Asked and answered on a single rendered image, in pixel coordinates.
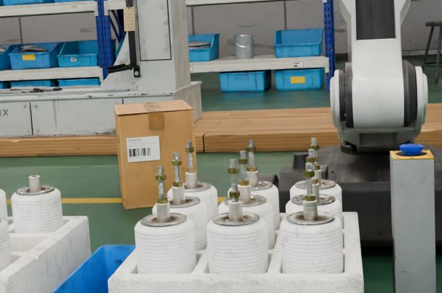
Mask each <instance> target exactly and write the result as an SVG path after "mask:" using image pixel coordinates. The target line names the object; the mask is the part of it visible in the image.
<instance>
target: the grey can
mask: <svg viewBox="0 0 442 293"><path fill-rule="evenodd" d="M234 37H235V38H234V41H235V57H236V59H254V54H253V42H254V38H253V35H242V36H234Z"/></svg>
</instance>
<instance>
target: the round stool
mask: <svg viewBox="0 0 442 293"><path fill-rule="evenodd" d="M426 26H431V30H430V36H429V39H428V44H427V47H426V52H425V55H424V60H423V63H422V64H421V66H422V73H423V71H424V67H436V70H435V80H434V83H438V72H439V67H442V65H440V64H441V63H442V61H439V59H440V51H441V38H442V21H435V22H426ZM434 26H440V29H439V42H438V50H437V61H436V62H428V63H426V59H427V55H428V50H429V47H430V42H431V37H432V34H433V29H434ZM432 64H436V65H432Z"/></svg>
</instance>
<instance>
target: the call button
mask: <svg viewBox="0 0 442 293"><path fill-rule="evenodd" d="M399 148H400V151H402V154H403V155H418V154H421V151H422V150H423V146H422V145H421V144H403V145H400V146H399Z"/></svg>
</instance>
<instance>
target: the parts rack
mask: <svg viewBox="0 0 442 293"><path fill-rule="evenodd" d="M274 1H295V0H186V7H196V6H208V5H229V4H241V3H262V2H274ZM323 3H324V37H325V53H322V54H321V55H320V56H319V57H291V58H276V56H275V55H262V56H254V59H236V57H219V58H218V59H215V60H212V61H207V62H192V63H189V65H190V73H194V72H225V71H240V70H271V69H287V68H318V67H325V68H326V87H324V90H330V80H331V78H332V77H334V72H335V36H334V16H333V0H323ZM124 7H126V0H94V1H75V2H64V3H44V4H33V5H13V6H2V7H0V18H10V17H22V16H43V15H55V14H76V13H95V19H96V28H97V45H98V54H99V66H98V67H72V68H60V67H55V68H45V69H30V70H12V69H9V70H1V71H0V81H8V80H39V79H55V78H85V77H99V78H100V82H103V81H104V80H105V78H106V77H107V76H108V75H109V73H108V72H107V67H111V66H114V63H113V61H115V60H116V57H113V56H112V38H111V25H112V28H113V30H114V33H115V34H116V37H117V40H118V42H119V43H120V40H121V39H124V38H125V36H126V33H127V31H124ZM109 11H112V13H113V15H114V17H115V19H116V22H117V24H118V33H117V31H116V28H115V26H114V23H113V21H112V19H111V16H110V12H109ZM115 11H117V15H116V13H115ZM117 17H118V18H117ZM118 35H119V36H118Z"/></svg>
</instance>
